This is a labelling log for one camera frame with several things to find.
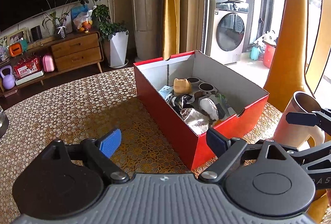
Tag teal spray bottle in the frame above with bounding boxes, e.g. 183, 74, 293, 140
250, 43, 261, 61

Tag wooden tv cabinet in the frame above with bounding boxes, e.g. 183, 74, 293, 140
1, 30, 104, 97

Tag glass electric kettle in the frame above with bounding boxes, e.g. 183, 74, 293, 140
0, 106, 9, 138

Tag pink small case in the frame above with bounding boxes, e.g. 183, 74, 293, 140
42, 54, 55, 73

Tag white round sunglasses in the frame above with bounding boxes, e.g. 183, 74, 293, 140
187, 77, 218, 94

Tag white green carton box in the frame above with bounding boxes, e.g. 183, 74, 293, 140
158, 85, 173, 99

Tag pink steel mug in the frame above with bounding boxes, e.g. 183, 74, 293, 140
273, 91, 325, 148

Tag red cardboard box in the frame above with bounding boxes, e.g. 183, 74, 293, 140
133, 50, 270, 171

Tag white plush toy keychain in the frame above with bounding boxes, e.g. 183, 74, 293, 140
199, 98, 225, 121

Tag black cylinder speaker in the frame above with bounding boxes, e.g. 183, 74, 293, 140
30, 25, 43, 42

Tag fruit bag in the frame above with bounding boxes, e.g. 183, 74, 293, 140
71, 4, 96, 33

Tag purple kettlebell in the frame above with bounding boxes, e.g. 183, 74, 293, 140
0, 65, 16, 90

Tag yellow squishy bear toy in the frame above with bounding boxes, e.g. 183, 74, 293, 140
173, 78, 192, 95

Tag white planter pot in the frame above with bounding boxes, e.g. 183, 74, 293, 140
103, 31, 128, 69

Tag washing machine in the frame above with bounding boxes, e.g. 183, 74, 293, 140
205, 0, 249, 65

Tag small potted plant vase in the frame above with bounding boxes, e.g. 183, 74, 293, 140
42, 0, 71, 39

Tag silver foil snack bag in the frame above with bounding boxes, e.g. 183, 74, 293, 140
180, 108, 209, 136

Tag standing air conditioner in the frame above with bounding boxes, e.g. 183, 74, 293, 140
132, 0, 162, 62

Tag red gift box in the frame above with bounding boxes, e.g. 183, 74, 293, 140
13, 55, 44, 86

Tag red bucket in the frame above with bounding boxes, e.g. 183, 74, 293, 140
263, 43, 276, 68

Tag yellow curtain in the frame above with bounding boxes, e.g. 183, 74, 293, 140
162, 0, 180, 60

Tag photo frame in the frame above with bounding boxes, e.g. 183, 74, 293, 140
7, 29, 26, 46

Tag black shiny snack packet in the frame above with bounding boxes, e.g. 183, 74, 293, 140
165, 93, 199, 114

